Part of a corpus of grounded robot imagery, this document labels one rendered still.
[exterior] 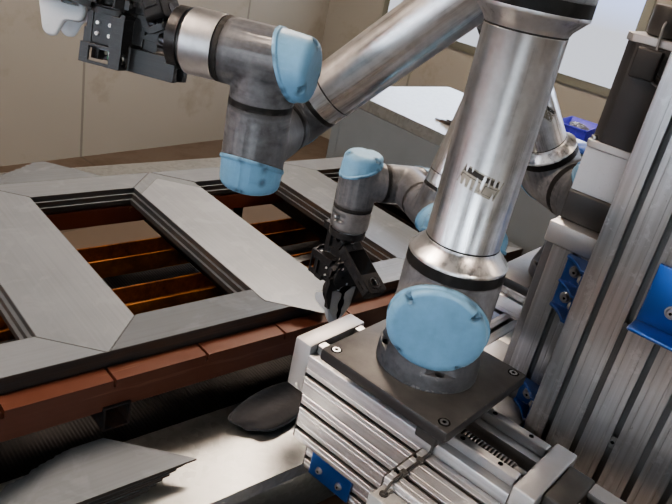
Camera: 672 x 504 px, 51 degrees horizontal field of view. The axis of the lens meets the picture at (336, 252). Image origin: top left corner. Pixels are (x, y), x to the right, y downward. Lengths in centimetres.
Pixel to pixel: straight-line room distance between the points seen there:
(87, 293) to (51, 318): 11
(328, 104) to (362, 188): 41
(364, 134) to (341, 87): 160
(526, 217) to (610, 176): 101
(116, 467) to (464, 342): 68
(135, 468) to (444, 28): 84
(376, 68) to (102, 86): 367
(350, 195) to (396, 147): 110
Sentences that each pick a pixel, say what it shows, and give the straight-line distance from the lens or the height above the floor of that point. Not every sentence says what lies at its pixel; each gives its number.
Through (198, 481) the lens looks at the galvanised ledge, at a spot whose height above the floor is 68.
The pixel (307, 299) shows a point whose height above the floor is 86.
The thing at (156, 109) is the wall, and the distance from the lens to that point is 473.
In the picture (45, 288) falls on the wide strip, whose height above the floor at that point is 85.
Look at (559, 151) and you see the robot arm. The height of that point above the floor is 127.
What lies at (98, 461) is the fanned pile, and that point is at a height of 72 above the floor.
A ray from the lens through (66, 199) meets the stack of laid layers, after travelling 186.
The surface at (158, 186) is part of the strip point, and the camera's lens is 195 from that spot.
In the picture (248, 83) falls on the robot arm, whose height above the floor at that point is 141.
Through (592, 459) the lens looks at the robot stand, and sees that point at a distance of 113.
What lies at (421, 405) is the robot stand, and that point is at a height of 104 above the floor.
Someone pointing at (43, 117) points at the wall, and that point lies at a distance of 434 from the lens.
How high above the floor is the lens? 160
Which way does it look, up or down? 25 degrees down
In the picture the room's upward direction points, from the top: 12 degrees clockwise
